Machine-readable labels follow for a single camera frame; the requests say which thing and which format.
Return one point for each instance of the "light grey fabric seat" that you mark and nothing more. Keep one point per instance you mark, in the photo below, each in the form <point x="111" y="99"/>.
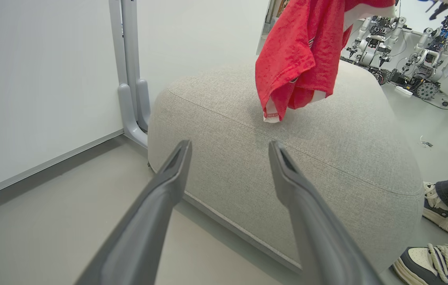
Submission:
<point x="287" y="158"/>

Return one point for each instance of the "white and grey parked robot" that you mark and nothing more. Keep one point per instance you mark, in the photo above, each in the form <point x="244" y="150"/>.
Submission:
<point x="374" y="43"/>
<point x="429" y="59"/>

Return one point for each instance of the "small floor debris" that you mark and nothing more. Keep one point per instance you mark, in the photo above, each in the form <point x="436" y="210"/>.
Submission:
<point x="426" y="143"/>

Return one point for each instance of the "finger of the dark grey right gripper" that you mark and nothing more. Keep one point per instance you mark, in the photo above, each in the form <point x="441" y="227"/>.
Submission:
<point x="318" y="229"/>

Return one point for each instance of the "white partition panel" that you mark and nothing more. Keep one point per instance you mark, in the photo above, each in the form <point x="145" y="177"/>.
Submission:
<point x="42" y="91"/>

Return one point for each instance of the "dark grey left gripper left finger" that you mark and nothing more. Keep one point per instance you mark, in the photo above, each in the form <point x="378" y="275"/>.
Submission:
<point x="144" y="221"/>

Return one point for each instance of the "white power strip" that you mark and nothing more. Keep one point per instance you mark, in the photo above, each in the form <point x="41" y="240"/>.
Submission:
<point x="403" y="90"/>

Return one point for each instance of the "grey metal partition post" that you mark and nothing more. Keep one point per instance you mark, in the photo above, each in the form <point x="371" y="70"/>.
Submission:
<point x="131" y="75"/>

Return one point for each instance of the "red and white shirt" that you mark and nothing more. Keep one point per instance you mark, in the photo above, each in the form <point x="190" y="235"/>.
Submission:
<point x="299" y="51"/>

